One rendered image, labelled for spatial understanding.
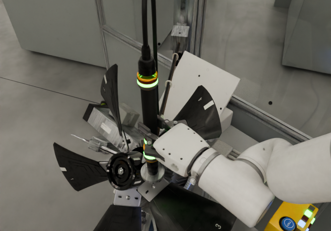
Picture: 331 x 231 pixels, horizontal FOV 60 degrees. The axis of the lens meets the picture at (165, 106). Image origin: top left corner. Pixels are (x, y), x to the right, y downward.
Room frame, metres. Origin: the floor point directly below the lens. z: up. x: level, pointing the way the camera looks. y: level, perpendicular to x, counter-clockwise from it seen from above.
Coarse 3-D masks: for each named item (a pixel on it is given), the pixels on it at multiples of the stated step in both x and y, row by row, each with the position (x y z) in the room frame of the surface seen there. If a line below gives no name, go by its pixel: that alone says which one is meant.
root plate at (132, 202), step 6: (120, 192) 0.48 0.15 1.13; (126, 192) 0.49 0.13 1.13; (132, 192) 0.49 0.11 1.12; (114, 198) 0.47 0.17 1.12; (120, 198) 0.47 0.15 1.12; (126, 198) 0.47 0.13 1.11; (132, 198) 0.48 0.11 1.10; (138, 198) 0.48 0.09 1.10; (114, 204) 0.46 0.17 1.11; (120, 204) 0.46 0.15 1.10; (126, 204) 0.46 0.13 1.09; (132, 204) 0.46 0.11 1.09; (138, 204) 0.47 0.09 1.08
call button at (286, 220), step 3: (285, 219) 0.42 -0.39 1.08; (288, 219) 0.42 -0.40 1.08; (291, 219) 0.42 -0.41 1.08; (282, 222) 0.41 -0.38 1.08; (285, 222) 0.41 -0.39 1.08; (288, 222) 0.41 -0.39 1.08; (291, 222) 0.41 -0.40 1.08; (282, 225) 0.40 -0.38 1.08; (285, 225) 0.40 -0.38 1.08; (288, 225) 0.40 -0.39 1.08; (291, 225) 0.40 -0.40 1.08; (294, 225) 0.40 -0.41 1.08; (285, 228) 0.39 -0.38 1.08; (288, 228) 0.39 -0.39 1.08; (291, 228) 0.39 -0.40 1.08; (294, 228) 0.39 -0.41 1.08
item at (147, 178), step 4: (144, 164) 0.50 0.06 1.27; (160, 164) 0.50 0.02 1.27; (144, 168) 0.48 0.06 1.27; (160, 168) 0.48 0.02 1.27; (144, 172) 0.47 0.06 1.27; (160, 172) 0.47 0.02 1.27; (164, 172) 0.47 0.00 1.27; (144, 176) 0.46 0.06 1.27; (148, 176) 0.46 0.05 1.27; (152, 176) 0.46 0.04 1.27; (156, 176) 0.46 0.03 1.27; (160, 176) 0.46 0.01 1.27; (144, 180) 0.45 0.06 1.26; (148, 180) 0.44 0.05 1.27; (152, 180) 0.44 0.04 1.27; (156, 180) 0.44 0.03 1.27; (160, 180) 0.45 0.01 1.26
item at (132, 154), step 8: (120, 152) 0.55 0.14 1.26; (128, 152) 0.55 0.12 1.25; (136, 152) 0.57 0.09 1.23; (112, 160) 0.54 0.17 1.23; (120, 160) 0.53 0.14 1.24; (128, 160) 0.52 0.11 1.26; (136, 160) 0.53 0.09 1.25; (112, 168) 0.52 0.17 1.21; (128, 168) 0.50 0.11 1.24; (136, 168) 0.50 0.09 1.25; (112, 176) 0.51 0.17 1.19; (120, 176) 0.50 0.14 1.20; (128, 176) 0.49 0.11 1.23; (136, 176) 0.48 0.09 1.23; (112, 184) 0.48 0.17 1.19; (120, 184) 0.48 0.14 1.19; (128, 184) 0.46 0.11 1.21; (136, 184) 0.47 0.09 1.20
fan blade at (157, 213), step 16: (160, 192) 0.45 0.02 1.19; (176, 192) 0.45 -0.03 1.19; (192, 192) 0.45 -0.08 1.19; (160, 208) 0.40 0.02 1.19; (176, 208) 0.40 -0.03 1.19; (192, 208) 0.40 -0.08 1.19; (208, 208) 0.39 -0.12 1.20; (224, 208) 0.39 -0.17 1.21; (160, 224) 0.36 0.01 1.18; (176, 224) 0.36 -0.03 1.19; (192, 224) 0.35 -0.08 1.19; (208, 224) 0.35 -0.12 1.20; (224, 224) 0.35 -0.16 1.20
